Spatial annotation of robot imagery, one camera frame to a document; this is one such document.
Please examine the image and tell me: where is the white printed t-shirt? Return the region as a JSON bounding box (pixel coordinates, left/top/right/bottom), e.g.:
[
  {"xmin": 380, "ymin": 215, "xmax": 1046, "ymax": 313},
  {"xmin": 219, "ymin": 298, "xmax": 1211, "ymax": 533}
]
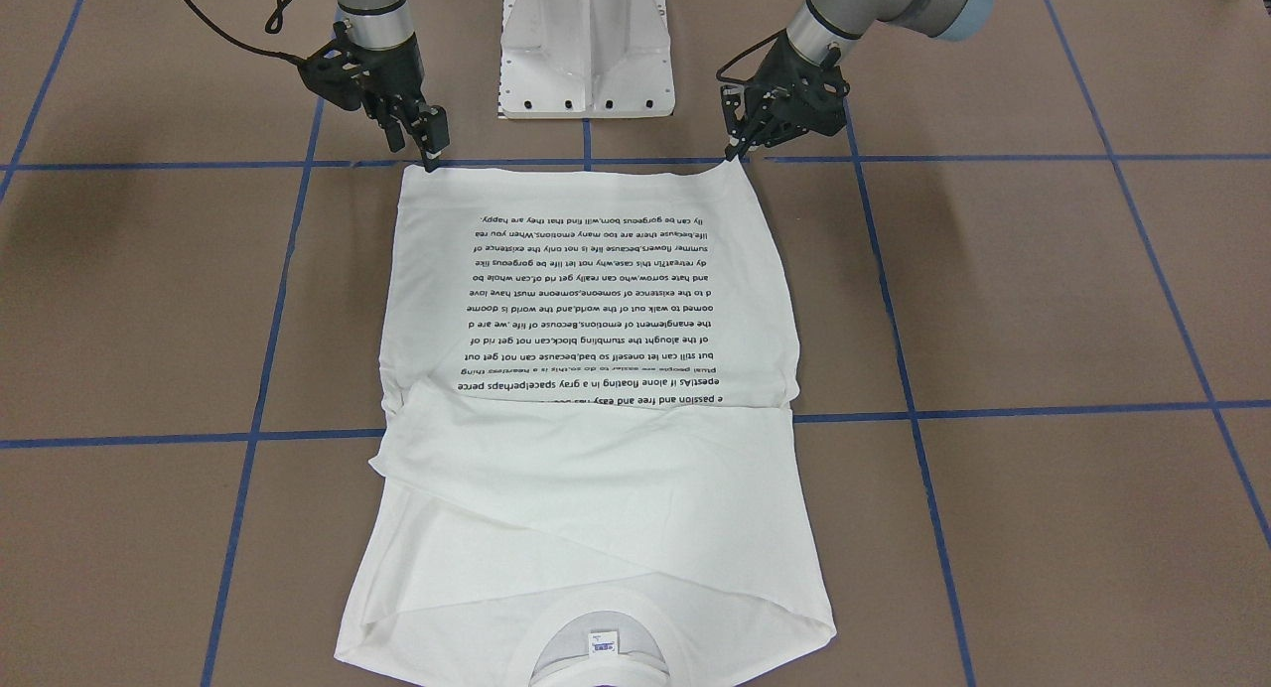
[{"xmin": 336, "ymin": 161, "xmax": 836, "ymax": 686}]

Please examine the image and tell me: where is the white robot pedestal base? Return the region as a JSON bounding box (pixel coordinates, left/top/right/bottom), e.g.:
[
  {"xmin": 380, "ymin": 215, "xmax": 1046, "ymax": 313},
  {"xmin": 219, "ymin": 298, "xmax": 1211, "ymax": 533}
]
[{"xmin": 498, "ymin": 0, "xmax": 676, "ymax": 119}]

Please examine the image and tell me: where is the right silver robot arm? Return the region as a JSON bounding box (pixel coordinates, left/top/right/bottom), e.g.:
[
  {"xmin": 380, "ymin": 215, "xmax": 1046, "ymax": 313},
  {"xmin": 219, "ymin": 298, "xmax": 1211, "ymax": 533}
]
[{"xmin": 282, "ymin": 0, "xmax": 450, "ymax": 171}]

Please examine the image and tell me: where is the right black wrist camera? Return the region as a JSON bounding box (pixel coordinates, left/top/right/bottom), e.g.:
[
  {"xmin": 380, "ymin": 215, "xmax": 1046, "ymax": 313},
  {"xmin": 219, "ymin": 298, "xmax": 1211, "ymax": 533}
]
[{"xmin": 297, "ymin": 39, "xmax": 369, "ymax": 110}]

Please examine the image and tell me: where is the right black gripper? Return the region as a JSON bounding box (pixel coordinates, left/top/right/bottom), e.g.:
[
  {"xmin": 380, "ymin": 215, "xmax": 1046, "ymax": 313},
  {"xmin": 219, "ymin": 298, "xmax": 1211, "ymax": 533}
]
[{"xmin": 338, "ymin": 33, "xmax": 450, "ymax": 173}]

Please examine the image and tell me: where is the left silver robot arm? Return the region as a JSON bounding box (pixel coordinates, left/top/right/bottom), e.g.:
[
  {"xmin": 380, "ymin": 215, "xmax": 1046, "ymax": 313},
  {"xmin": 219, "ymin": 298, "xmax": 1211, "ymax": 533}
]
[{"xmin": 716, "ymin": 0, "xmax": 994, "ymax": 161}]

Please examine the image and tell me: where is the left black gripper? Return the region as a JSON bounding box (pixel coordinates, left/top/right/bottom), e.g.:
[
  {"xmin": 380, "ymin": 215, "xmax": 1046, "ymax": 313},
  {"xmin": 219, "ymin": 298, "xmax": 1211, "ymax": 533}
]
[{"xmin": 724, "ymin": 32, "xmax": 849, "ymax": 161}]

